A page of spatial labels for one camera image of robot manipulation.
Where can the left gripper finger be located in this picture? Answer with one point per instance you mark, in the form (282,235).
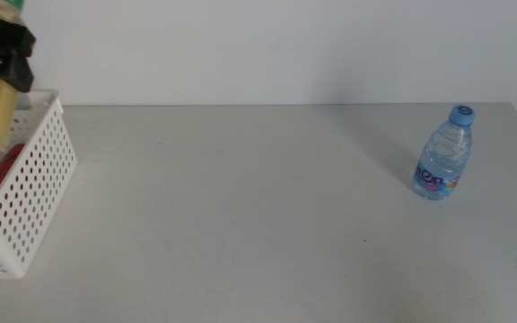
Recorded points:
(14,54)

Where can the clear water bottle blue cap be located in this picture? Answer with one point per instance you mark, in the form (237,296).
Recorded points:
(442,157)

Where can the white perforated plastic basket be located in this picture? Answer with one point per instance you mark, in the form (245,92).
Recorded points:
(16,269)

